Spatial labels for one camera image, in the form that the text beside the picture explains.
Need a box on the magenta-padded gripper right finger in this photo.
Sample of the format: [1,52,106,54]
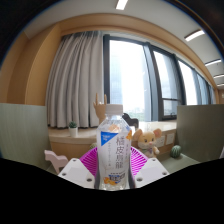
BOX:
[128,146,170,189]

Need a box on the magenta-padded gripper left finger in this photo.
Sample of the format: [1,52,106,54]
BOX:
[57,146,99,189]

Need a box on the clear plastic drink bottle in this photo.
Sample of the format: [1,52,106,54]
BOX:
[96,103,133,191]

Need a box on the pink toy horse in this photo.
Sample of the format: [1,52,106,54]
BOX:
[43,149,69,175]

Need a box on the beige plush mouse toy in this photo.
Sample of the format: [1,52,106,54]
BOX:
[132,128,163,158]

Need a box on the round green cactus ornament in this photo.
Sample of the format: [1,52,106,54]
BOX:
[170,144,183,159]

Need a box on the small plant in white pot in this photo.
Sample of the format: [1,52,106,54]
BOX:
[67,121,79,138]

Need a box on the grey desk partition panel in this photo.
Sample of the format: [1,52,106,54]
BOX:
[0,102,52,168]
[175,104,224,154]

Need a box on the wooden hand model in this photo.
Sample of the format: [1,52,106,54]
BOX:
[92,93,108,126]

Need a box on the grey pleated curtain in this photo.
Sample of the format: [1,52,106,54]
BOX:
[45,30,105,129]

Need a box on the dark-framed window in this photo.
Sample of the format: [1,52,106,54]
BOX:
[103,34,218,123]

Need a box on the white wall socket plate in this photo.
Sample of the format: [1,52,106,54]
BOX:
[165,133,176,146]
[155,135,166,148]

